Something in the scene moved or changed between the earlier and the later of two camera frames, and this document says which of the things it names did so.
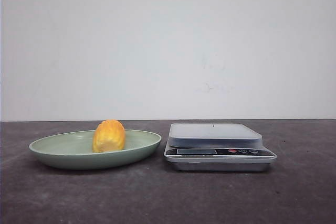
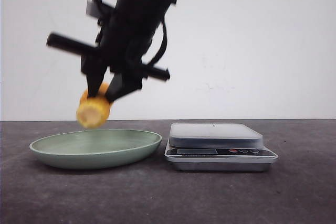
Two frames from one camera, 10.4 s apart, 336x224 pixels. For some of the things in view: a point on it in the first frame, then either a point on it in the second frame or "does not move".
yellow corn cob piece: (109, 135) → (93, 112)
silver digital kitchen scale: (216, 147) does not move
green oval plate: (108, 146) does not move
